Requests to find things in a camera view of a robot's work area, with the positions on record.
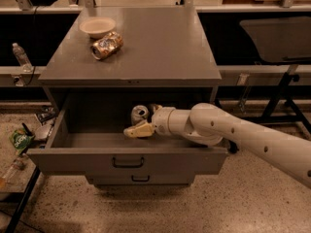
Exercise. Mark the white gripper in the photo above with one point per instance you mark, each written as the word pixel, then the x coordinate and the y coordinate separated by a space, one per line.
pixel 160 120

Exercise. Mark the white green 7up can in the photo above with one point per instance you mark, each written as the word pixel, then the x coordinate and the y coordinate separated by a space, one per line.
pixel 138 114

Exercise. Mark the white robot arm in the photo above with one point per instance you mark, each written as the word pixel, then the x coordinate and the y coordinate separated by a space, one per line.
pixel 207 124

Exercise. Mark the grey metal drawer cabinet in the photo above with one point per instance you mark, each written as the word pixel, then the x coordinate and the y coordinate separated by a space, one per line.
pixel 165 50

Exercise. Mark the open grey top drawer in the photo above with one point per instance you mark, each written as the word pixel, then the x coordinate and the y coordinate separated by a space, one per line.
pixel 88 140

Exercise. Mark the crushed gold soda can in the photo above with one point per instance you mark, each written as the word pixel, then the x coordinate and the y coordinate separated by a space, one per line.
pixel 107 45

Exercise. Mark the white paper bowl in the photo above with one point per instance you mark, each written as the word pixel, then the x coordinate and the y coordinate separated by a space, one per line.
pixel 97 27

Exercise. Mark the green chip bag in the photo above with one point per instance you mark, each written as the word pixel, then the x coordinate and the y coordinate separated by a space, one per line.
pixel 21 140

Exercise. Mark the plastic bottle on floor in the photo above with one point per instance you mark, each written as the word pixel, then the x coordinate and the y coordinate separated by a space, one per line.
pixel 13 176

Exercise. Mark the clear plastic water bottle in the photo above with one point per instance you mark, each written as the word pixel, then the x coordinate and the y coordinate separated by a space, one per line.
pixel 22 58

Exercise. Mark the dark grey chair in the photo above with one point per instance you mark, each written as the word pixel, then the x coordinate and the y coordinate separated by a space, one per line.
pixel 281 40

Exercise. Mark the black table leg left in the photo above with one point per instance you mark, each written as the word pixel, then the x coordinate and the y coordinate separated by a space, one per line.
pixel 22 203

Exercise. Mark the black top drawer handle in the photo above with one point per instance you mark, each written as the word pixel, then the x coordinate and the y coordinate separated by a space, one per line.
pixel 128 163

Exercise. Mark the black drawer handle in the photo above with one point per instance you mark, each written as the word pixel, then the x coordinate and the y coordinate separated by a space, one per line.
pixel 140 179
pixel 128 163

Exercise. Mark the black lower drawer handle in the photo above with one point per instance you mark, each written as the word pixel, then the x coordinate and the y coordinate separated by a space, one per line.
pixel 140 179

